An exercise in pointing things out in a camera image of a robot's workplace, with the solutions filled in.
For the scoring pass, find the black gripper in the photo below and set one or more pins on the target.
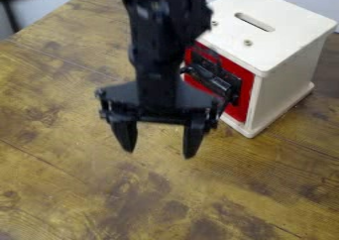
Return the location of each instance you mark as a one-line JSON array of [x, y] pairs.
[[157, 96]]

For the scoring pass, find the red wooden drawer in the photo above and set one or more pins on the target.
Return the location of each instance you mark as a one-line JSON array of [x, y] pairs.
[[238, 112]]

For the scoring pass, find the black metal drawer handle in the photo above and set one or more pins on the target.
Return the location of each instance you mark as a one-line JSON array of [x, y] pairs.
[[208, 73]]

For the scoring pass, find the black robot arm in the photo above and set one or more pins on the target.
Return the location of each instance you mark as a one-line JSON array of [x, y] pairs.
[[164, 27]]

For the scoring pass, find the white wooden box cabinet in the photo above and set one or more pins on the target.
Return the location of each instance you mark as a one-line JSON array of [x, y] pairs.
[[270, 41]]

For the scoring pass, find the dark pole at left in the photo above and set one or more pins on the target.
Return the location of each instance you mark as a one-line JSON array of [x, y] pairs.
[[11, 15]]

